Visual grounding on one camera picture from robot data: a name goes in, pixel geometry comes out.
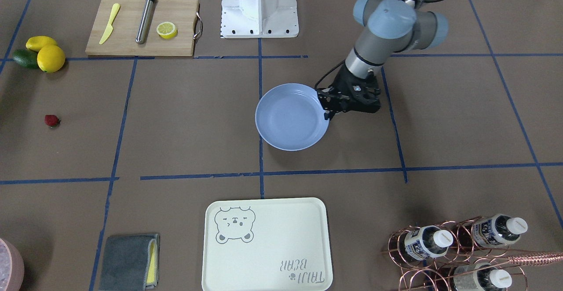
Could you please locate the green avocado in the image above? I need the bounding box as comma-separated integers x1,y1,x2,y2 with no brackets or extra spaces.
12,49,40,69

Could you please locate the steel cylinder black cap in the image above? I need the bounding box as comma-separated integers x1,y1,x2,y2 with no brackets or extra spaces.
135,0,156,45

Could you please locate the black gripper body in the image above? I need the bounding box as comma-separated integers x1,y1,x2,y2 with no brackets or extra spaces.
332,67,381,113

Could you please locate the yellow plastic knife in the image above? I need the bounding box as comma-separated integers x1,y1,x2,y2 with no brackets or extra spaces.
99,3,121,45

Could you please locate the yellow lemon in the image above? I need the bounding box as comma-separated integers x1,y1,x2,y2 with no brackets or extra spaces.
37,45,66,73

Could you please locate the blue plate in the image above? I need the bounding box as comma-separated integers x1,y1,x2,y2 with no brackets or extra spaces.
255,83,329,151

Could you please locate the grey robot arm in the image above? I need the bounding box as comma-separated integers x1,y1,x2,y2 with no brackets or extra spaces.
314,0,449,121

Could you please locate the pink container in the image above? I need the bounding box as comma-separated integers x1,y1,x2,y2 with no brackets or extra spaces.
0,238,24,291

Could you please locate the lower bottle white cap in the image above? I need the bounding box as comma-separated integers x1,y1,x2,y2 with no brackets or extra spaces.
451,262,513,291

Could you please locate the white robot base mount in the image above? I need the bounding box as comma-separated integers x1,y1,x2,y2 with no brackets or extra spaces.
220,0,300,39

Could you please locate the cream bear tray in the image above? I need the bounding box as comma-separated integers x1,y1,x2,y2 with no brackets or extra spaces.
201,197,333,291

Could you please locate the lemon half slice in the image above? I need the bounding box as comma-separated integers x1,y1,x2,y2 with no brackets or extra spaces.
156,22,178,40

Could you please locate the grey yellow cleaning cloth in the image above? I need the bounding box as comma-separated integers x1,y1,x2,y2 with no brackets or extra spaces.
99,233,160,291

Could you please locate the yellow mango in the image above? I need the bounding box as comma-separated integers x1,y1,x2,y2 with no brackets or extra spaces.
26,35,58,53

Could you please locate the bamboo cutting board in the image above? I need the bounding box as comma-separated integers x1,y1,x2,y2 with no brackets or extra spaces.
86,0,199,57

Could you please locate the copper wire bottle rack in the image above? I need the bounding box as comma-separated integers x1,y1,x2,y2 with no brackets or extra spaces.
382,217,562,291

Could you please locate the bottle white cap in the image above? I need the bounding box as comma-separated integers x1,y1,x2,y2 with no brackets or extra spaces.
470,214,529,248
451,262,513,291
403,225,454,259

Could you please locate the red strawberry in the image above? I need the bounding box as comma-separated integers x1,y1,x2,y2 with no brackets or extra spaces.
44,114,61,127

